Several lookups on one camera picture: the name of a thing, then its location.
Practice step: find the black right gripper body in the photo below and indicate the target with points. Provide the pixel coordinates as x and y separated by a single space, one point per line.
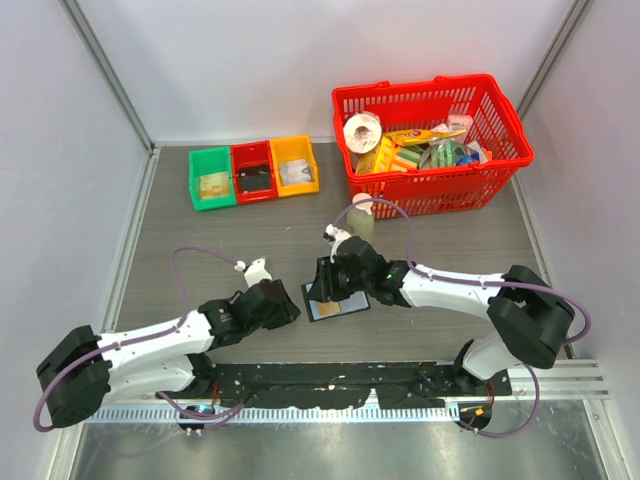
345 281

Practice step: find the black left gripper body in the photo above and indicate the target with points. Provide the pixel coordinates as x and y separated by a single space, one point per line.
282 314

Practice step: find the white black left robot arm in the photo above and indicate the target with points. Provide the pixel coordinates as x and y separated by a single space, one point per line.
86 371

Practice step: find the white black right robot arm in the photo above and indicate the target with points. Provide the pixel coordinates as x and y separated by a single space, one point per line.
530 322

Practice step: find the white cards in yellow bin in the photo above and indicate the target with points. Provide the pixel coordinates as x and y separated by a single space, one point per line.
295 172

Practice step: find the black cards in red bin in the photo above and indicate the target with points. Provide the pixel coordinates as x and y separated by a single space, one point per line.
254 178

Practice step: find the gold cards in green bin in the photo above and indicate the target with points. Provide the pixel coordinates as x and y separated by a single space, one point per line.
214 185

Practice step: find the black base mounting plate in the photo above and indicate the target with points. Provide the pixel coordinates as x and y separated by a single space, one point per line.
335 386

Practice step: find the yellow plastic bin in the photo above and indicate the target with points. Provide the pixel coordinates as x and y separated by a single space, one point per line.
291 148

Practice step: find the yellow green sponge pack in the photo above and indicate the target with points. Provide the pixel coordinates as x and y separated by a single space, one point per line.
390 157

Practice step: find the white toilet paper roll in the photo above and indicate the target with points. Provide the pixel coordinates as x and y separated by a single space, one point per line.
362 132

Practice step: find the yellow snack bag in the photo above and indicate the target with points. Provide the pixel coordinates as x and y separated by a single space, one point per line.
421 136

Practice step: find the green packaged item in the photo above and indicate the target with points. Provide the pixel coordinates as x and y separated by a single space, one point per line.
443 154

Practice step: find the red plastic bin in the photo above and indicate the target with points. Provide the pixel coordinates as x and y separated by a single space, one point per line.
250 154

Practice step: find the green plastic bin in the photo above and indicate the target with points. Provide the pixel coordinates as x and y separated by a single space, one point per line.
206 161

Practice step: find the white pink carton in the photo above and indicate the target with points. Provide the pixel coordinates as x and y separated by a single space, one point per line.
457 122

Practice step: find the red shopping basket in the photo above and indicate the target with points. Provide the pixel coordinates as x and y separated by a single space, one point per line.
425 104

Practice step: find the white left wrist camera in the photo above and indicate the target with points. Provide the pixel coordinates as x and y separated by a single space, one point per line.
254 272

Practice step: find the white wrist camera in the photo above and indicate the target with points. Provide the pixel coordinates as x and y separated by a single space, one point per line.
335 236
254 272

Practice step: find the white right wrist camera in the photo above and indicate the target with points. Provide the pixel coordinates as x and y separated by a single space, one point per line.
335 236

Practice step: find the white slotted cable duct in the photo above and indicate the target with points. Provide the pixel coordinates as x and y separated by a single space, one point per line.
156 413

